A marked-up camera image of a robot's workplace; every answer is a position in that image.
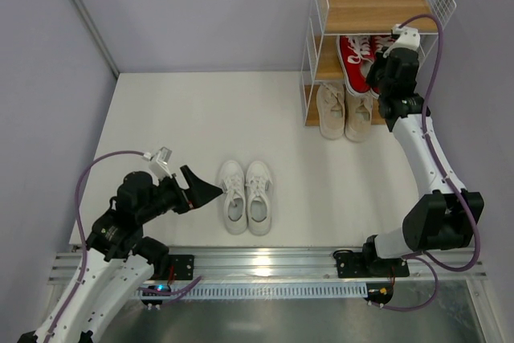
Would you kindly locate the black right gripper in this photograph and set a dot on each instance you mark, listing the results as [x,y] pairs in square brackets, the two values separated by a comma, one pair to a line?
[385,76]

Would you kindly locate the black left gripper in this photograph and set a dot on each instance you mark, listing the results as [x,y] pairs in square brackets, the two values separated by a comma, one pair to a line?
[184,193]

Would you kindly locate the red canvas sneaker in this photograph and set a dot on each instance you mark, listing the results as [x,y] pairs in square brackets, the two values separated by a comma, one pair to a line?
[380,44]
[355,55]

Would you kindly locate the white sneaker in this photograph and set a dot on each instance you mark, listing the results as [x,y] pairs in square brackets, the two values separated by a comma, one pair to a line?
[259,187]
[231,179]

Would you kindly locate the beige sneaker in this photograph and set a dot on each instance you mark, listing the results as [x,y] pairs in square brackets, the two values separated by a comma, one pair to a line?
[330,103]
[358,122]

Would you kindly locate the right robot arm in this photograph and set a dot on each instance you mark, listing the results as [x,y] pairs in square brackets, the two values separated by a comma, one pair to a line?
[447,213]

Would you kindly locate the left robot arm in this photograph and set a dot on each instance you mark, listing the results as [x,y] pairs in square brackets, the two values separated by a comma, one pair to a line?
[118,258]

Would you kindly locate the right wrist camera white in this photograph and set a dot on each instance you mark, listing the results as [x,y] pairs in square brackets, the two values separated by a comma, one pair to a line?
[404,37]

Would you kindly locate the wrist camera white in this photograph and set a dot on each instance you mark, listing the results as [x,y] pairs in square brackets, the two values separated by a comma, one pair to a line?
[159,162]
[404,37]

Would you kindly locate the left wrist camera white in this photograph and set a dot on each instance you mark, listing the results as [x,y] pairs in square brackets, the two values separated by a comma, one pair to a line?
[159,162]

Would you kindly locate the aluminium rail right side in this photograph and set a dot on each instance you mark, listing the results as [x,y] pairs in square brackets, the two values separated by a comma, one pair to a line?
[419,144]

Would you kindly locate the aluminium rail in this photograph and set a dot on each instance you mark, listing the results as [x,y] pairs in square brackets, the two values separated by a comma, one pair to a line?
[260,264]
[419,144]

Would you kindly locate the aluminium rail front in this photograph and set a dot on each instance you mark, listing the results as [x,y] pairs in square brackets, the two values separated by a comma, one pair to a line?
[260,264]

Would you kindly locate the black base plate left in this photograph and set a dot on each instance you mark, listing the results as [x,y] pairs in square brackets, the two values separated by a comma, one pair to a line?
[174,267]

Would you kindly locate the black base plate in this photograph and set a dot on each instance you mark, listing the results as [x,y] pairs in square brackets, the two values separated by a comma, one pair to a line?
[174,267]
[357,264]

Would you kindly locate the white slotted cable duct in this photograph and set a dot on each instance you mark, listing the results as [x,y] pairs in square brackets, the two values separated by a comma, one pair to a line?
[277,291]

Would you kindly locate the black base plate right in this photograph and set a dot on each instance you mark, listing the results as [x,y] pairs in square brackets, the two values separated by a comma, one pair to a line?
[357,264]

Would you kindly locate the aluminium corner post left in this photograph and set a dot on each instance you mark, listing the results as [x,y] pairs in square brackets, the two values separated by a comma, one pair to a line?
[94,33]

